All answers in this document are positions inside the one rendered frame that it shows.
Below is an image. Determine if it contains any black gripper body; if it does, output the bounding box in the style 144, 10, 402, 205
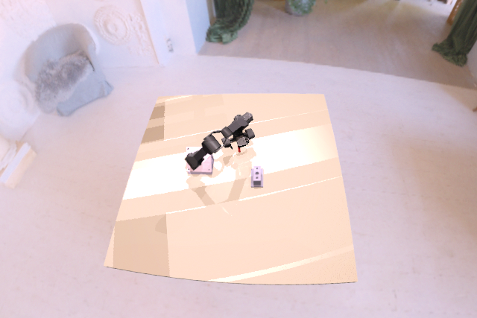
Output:
221, 128, 255, 148

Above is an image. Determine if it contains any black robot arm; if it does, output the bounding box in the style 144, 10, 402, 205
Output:
184, 112, 253, 171

